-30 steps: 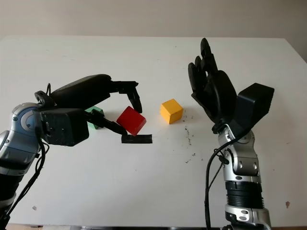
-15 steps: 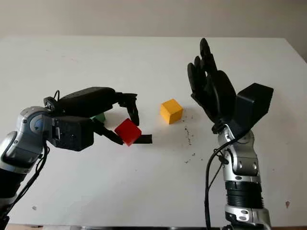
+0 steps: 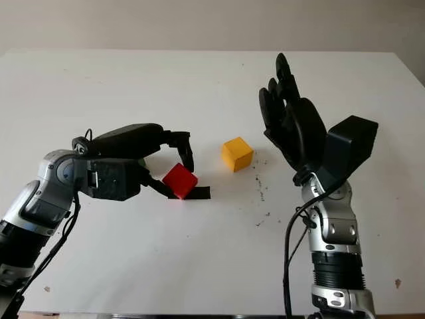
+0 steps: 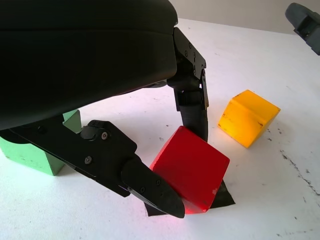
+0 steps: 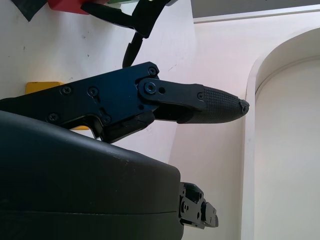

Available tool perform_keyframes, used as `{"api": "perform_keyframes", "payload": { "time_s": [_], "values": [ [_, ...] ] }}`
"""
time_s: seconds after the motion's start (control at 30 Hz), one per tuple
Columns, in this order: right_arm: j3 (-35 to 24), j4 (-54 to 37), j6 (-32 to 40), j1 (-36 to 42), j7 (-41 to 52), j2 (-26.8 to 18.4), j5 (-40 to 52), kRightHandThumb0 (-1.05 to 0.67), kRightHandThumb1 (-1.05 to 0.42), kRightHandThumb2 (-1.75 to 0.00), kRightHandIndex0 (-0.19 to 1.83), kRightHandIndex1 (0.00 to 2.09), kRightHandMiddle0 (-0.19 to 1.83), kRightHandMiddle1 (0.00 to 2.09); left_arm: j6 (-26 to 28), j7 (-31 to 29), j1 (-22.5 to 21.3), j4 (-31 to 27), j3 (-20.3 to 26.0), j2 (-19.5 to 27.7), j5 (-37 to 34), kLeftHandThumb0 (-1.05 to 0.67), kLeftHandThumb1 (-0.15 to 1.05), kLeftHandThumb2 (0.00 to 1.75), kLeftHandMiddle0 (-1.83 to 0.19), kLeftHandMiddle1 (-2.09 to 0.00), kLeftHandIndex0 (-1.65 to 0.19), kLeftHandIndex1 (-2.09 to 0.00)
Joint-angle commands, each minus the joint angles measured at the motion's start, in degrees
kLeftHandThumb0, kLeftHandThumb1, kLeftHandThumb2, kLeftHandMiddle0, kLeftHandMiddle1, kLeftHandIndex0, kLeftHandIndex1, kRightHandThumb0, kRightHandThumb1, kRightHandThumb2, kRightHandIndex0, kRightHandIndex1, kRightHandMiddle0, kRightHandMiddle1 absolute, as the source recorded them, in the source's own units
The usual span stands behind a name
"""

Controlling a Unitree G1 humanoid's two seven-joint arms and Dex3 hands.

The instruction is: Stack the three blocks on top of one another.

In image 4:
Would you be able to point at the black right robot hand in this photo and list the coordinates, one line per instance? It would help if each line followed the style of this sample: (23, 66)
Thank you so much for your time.
(306, 25)

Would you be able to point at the green cube block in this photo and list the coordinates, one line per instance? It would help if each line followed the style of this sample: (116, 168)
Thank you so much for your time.
(22, 155)

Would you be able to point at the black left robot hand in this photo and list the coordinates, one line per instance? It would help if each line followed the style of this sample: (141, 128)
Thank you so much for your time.
(75, 55)

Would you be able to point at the red cube block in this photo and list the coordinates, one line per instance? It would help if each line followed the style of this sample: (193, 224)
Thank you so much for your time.
(192, 167)

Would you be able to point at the yellow cube block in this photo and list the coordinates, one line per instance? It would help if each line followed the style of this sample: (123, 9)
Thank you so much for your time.
(247, 117)

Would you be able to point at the black tape patch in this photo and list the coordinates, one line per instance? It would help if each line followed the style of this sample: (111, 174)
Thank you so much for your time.
(223, 197)

